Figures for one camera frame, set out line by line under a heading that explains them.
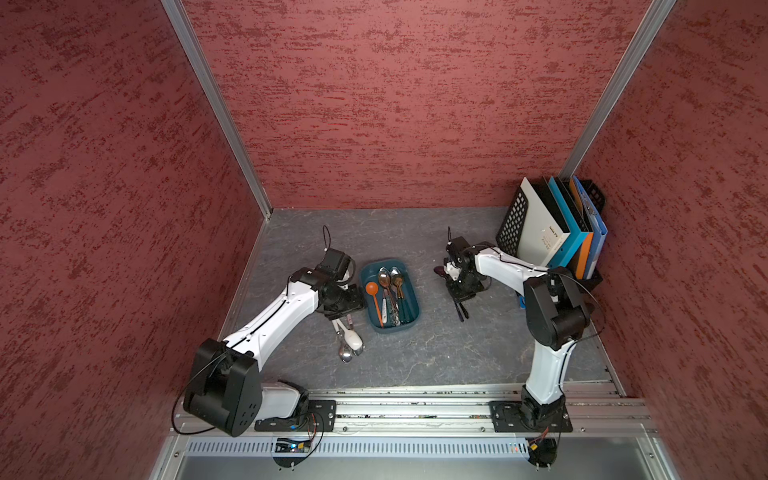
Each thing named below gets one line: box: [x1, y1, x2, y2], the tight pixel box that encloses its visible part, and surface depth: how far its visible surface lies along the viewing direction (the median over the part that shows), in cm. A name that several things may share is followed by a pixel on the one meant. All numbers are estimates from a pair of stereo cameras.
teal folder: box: [547, 176, 589, 270], surface depth 81 cm
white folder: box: [516, 177, 570, 266], surface depth 84 cm
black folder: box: [530, 176, 571, 233], surface depth 83 cm
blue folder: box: [573, 175, 608, 280], surface depth 82 cm
